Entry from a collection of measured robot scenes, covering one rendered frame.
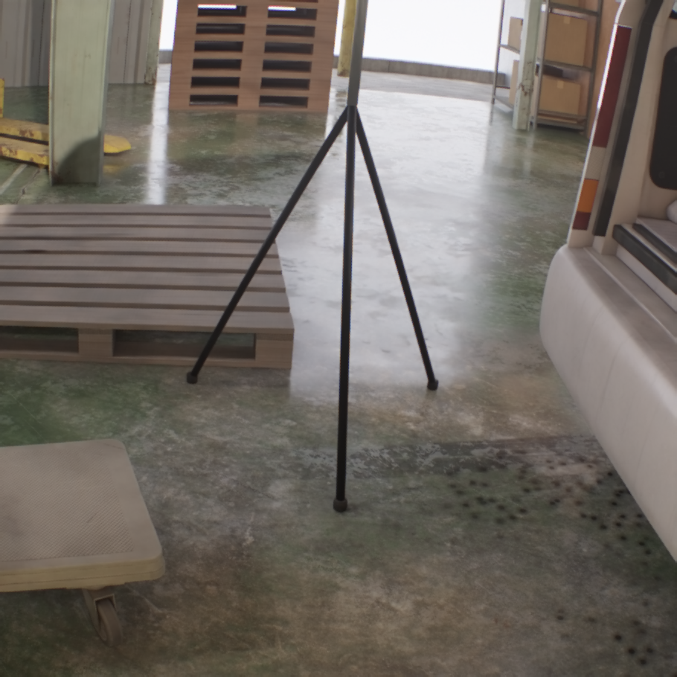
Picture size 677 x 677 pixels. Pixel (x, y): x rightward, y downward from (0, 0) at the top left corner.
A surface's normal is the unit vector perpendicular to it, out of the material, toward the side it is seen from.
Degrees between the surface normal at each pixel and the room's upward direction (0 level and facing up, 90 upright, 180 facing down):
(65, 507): 0
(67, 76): 90
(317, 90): 90
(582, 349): 88
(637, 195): 90
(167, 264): 0
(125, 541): 0
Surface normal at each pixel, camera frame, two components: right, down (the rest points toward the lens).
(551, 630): 0.10, -0.91
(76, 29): 0.14, 0.42
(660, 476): -0.98, -0.02
